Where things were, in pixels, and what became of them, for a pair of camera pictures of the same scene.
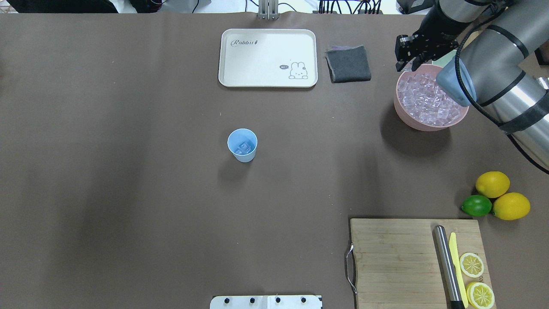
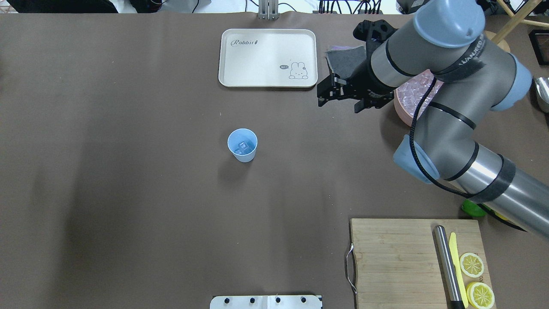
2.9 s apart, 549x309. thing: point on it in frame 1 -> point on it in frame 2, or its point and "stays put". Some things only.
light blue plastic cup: x=242 y=143 stays put
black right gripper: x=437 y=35 -> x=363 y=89
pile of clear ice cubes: x=421 y=99 stays put
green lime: x=477 y=205 stays put
